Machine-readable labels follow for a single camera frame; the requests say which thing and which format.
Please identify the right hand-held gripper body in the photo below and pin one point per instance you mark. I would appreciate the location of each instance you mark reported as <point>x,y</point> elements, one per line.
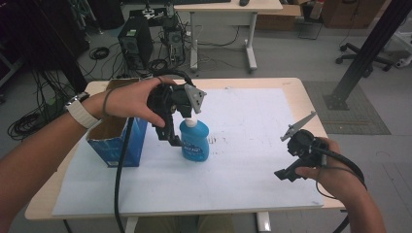
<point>304,145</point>

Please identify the dark floor mat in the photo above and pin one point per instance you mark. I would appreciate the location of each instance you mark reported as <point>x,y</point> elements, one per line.
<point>356,119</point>

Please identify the blue bottle with white cap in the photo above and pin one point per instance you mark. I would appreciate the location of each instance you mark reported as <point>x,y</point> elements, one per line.
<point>194,142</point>

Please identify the white band wristwatch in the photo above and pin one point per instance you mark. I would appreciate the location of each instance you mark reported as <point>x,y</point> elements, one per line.
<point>81,113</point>

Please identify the small open computer case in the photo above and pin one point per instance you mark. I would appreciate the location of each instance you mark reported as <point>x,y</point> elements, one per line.
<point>175,43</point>

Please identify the brown wooden cabinet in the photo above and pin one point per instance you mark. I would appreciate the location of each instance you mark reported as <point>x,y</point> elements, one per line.
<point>353,13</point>

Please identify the white table leg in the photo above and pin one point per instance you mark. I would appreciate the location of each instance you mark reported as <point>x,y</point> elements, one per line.
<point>264,221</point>
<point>131,225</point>

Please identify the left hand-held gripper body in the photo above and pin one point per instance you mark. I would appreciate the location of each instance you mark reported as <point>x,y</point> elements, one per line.
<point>173,97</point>

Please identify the black computer mouse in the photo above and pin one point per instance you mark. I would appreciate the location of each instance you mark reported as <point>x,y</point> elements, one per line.
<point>244,2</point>

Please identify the black office chair base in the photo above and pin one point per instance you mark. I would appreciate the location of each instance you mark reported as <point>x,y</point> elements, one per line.
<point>356,56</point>

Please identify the person's left hand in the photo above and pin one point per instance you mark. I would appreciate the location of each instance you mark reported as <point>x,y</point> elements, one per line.
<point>129,100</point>

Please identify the white desk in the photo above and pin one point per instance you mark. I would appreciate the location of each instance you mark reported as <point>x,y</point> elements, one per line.
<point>226,6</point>

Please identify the black metal stand post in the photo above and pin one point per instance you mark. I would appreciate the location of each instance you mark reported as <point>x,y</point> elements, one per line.
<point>366,51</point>

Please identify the white table mat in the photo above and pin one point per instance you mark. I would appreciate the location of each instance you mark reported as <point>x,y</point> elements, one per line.
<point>243,168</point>

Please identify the person's right hand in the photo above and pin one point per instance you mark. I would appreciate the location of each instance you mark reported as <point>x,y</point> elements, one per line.
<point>330,178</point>

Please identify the black computer tower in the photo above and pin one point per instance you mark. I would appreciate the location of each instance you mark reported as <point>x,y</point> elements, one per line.
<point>134,42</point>

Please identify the blue cardboard box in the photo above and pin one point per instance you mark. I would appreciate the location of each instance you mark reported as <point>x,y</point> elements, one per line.
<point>110,149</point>

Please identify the open cardboard box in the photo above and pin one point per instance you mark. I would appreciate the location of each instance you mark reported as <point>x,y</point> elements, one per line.
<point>278,19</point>

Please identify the black keyboard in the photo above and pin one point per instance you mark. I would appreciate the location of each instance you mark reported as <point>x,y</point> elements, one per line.
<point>200,1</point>

